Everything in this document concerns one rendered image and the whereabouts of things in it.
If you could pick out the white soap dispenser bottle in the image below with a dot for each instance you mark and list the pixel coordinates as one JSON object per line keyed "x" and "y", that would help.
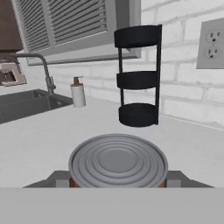
{"x": 78, "y": 93}

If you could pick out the grey wall power socket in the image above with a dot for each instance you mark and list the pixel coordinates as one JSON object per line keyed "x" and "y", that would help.
{"x": 210, "y": 43}

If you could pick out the grey-lidded red food can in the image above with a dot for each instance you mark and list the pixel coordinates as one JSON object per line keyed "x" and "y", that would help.
{"x": 118, "y": 161}

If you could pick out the dark brown wall cupboard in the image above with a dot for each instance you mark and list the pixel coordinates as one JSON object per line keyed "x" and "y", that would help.
{"x": 8, "y": 24}

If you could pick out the grey louvred window shutter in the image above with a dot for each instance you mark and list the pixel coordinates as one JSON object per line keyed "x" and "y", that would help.
{"x": 75, "y": 27}

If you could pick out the beige and brown small appliance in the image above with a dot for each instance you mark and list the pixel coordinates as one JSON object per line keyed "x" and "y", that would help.
{"x": 11, "y": 74}

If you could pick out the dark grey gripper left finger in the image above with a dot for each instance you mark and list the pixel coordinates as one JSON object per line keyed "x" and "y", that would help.
{"x": 59, "y": 179}

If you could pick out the dark grey sink basin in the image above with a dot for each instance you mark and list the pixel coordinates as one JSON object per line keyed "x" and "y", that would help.
{"x": 26, "y": 103}

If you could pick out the grey sink tap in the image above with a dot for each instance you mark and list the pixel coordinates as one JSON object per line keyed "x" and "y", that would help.
{"x": 43, "y": 67}

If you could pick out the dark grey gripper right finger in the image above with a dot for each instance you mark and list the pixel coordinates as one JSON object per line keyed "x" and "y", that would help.
{"x": 175, "y": 178}

